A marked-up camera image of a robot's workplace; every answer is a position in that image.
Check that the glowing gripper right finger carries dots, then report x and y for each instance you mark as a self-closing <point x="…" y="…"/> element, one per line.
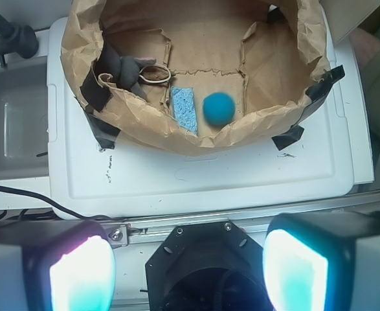
<point x="323" y="261"/>

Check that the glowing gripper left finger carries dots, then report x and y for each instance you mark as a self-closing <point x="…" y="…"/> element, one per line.
<point x="55" y="265"/>

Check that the blue sponge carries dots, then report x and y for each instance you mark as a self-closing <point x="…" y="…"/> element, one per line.
<point x="184" y="110"/>

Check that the blue felt ball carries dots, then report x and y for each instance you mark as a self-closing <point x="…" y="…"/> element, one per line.
<point x="218" y="109"/>

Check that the grey plush mouse toy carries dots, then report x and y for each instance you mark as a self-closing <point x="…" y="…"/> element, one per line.
<point x="124" y="70"/>

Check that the brown paper bag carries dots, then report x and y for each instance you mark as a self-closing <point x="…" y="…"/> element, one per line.
<point x="269" y="56"/>

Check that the black faucet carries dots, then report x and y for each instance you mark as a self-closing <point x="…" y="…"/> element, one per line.
<point x="15" y="38"/>

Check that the aluminium rail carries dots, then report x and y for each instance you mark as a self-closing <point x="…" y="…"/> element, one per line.
<point x="252" y="220"/>

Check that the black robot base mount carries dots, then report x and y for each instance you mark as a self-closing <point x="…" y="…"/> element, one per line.
<point x="214" y="266"/>

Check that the white paper bag handle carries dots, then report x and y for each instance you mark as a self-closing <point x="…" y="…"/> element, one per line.
<point x="155" y="74"/>

